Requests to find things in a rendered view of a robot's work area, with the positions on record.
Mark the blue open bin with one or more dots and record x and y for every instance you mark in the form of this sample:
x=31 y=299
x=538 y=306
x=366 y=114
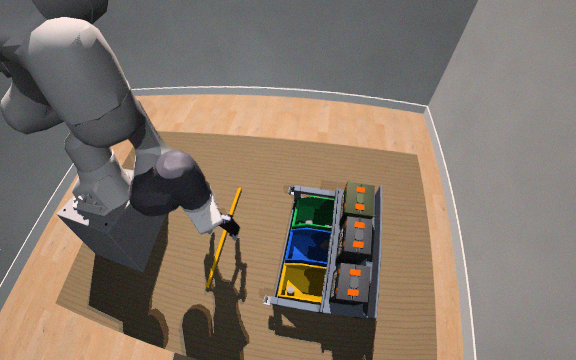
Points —
x=305 y=247

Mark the grey metal bin shelf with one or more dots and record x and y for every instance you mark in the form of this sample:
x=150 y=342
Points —
x=366 y=310

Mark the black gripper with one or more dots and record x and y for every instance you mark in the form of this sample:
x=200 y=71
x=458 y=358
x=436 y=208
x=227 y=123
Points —
x=230 y=226

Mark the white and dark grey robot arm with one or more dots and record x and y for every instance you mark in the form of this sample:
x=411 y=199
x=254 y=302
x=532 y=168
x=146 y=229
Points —
x=79 y=75

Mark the orange-yellow long bar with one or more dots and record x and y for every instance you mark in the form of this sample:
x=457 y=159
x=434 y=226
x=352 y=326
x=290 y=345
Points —
x=221 y=242

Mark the yellow bin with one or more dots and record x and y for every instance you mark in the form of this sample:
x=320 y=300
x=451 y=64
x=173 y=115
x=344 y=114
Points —
x=307 y=281

